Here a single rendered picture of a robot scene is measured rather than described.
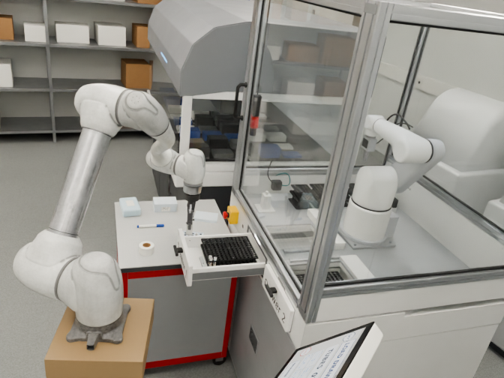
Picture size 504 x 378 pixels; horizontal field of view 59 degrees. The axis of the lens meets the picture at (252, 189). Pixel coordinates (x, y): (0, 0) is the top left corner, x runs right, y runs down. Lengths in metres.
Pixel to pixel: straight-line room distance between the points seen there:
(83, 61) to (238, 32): 3.56
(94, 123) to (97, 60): 4.24
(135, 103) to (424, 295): 1.26
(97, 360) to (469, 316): 1.44
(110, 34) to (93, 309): 4.17
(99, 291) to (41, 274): 0.22
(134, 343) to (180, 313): 0.75
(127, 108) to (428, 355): 1.56
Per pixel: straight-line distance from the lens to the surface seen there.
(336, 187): 1.34
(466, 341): 2.21
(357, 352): 1.22
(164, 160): 2.06
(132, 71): 5.48
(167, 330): 2.40
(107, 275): 1.51
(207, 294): 2.29
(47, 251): 1.62
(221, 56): 2.50
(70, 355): 1.61
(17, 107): 5.96
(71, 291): 1.56
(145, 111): 1.54
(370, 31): 1.24
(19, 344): 2.93
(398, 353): 2.01
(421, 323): 1.94
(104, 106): 1.62
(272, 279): 1.83
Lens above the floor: 2.02
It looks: 26 degrees down
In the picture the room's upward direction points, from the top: 8 degrees clockwise
